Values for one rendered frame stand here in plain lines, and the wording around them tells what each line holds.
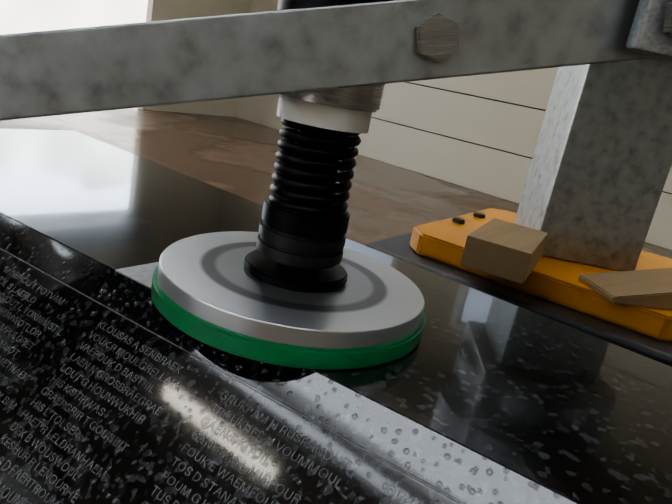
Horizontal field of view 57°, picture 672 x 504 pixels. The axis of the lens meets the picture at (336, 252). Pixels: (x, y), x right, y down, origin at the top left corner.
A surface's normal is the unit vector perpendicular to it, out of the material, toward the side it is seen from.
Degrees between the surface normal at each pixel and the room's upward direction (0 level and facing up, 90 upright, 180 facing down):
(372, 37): 90
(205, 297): 0
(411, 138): 90
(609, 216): 90
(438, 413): 0
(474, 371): 0
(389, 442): 45
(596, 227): 90
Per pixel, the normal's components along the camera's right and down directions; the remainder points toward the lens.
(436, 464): -0.25, -0.56
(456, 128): -0.64, 0.11
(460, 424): 0.18, -0.94
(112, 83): 0.09, 0.31
